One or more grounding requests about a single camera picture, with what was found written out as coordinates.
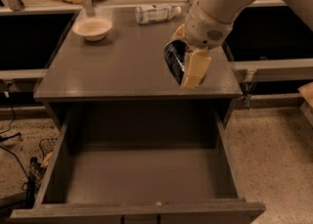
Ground clear plastic water bottle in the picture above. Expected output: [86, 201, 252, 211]
[135, 4, 182, 24]

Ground black floor cable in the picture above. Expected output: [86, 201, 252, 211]
[0, 82, 31, 183]

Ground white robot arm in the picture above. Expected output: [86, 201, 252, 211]
[164, 0, 313, 89]

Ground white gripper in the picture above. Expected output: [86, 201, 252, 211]
[172, 2, 233, 89]

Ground blue pepsi can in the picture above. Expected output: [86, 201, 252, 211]
[164, 40, 187, 85]

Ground black wire basket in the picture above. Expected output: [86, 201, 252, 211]
[39, 138, 57, 157]

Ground open grey top drawer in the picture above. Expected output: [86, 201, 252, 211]
[11, 101, 265, 224]

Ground white bowl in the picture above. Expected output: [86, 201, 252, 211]
[72, 17, 112, 41]

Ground grey cabinet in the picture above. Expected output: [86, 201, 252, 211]
[32, 5, 243, 131]

